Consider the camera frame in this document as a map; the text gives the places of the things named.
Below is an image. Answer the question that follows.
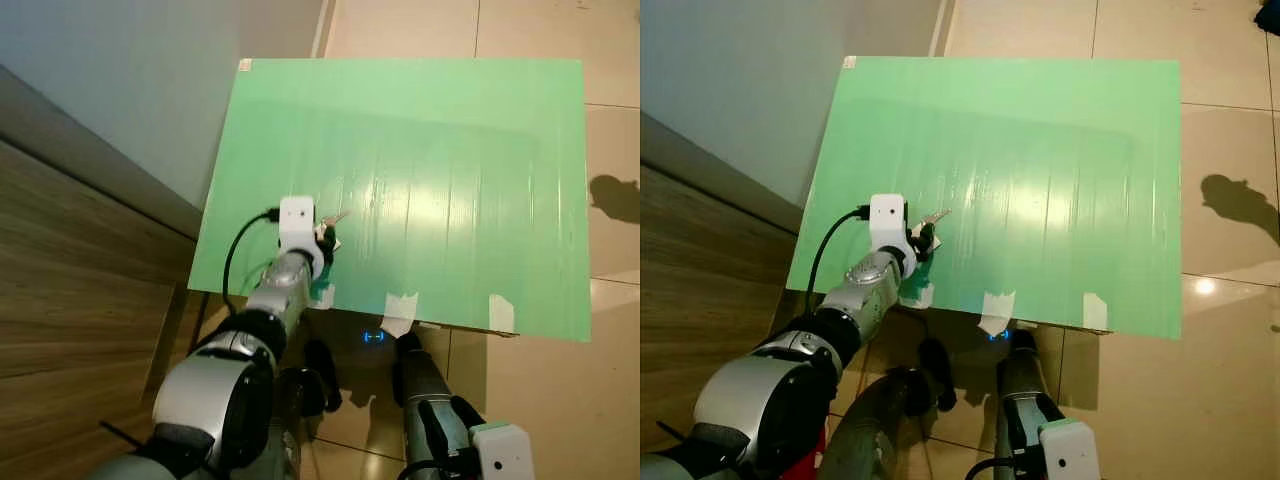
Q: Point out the brown wooden cabinet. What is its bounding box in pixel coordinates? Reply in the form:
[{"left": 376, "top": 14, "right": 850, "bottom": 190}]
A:
[
  {"left": 0, "top": 65, "right": 206, "bottom": 451},
  {"left": 640, "top": 110, "right": 803, "bottom": 451}
]

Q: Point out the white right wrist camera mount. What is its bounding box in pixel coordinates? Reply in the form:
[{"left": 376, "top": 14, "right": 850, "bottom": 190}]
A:
[
  {"left": 1038, "top": 418, "right": 1101, "bottom": 480},
  {"left": 470, "top": 422, "right": 536, "bottom": 480}
]

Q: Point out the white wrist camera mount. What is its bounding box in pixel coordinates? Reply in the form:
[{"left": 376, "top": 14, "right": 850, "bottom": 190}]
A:
[
  {"left": 277, "top": 196, "right": 327, "bottom": 277},
  {"left": 470, "top": 422, "right": 536, "bottom": 480},
  {"left": 868, "top": 194, "right": 917, "bottom": 273},
  {"left": 1038, "top": 418, "right": 1101, "bottom": 480}
]

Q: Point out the green table cover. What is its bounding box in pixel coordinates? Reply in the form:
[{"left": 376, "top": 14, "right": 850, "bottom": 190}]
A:
[
  {"left": 188, "top": 58, "right": 593, "bottom": 343},
  {"left": 786, "top": 56, "right": 1183, "bottom": 341}
]

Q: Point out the red cloth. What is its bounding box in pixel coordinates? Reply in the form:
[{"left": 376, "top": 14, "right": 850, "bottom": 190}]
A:
[{"left": 797, "top": 428, "right": 831, "bottom": 480}]

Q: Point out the grey left robot leg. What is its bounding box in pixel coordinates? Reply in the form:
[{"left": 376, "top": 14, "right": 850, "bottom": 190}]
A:
[
  {"left": 820, "top": 338, "right": 957, "bottom": 480},
  {"left": 270, "top": 340, "right": 343, "bottom": 480}
]

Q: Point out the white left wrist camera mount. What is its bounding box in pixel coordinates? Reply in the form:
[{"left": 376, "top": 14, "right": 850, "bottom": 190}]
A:
[
  {"left": 868, "top": 194, "right": 917, "bottom": 273},
  {"left": 277, "top": 196, "right": 327, "bottom": 277}
]

